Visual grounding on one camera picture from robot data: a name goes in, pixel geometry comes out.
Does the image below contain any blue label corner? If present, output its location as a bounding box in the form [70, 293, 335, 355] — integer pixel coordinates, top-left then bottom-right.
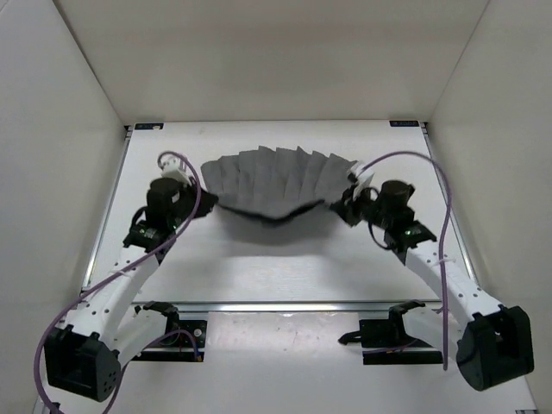
[134, 122, 165, 130]
[389, 120, 420, 128]

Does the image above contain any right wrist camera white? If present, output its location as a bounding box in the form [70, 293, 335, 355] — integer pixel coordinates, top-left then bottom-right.
[348, 161, 374, 198]

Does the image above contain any aluminium table front rail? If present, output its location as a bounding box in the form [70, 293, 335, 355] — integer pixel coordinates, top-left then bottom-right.
[77, 300, 432, 314]

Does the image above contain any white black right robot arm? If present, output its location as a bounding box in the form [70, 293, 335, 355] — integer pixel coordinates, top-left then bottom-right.
[331, 180, 535, 391]

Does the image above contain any aluminium table right rail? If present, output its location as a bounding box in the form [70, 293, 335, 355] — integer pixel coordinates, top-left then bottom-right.
[421, 122, 480, 290]

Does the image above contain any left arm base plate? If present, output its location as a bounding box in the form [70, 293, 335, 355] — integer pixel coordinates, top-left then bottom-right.
[133, 313, 208, 363]

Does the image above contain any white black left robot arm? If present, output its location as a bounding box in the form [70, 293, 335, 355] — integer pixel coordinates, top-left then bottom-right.
[39, 173, 216, 402]

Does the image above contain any blue label right corner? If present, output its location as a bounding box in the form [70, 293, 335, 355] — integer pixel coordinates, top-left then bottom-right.
[389, 120, 420, 128]

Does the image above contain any aluminium table rail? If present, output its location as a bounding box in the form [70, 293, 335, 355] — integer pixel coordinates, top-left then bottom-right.
[421, 122, 480, 290]
[77, 300, 432, 314]
[79, 124, 134, 293]

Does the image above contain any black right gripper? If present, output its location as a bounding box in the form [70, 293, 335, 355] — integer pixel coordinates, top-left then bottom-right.
[329, 182, 392, 230]

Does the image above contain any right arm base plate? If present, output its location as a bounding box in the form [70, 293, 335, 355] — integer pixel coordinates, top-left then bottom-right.
[338, 319, 442, 366]

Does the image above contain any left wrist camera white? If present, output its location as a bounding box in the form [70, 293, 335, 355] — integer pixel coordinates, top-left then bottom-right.
[157, 154, 191, 186]

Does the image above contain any aluminium table left rail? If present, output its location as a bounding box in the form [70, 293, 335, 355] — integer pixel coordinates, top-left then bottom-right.
[79, 124, 134, 293]

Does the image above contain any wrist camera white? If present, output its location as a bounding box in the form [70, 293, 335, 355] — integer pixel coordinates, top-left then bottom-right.
[348, 161, 374, 198]
[157, 154, 191, 186]

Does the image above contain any blue label left corner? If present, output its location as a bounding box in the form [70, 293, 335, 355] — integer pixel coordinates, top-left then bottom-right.
[134, 122, 165, 130]

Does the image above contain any grey pleated skirt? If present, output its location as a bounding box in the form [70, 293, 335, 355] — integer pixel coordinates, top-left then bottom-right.
[201, 146, 355, 223]

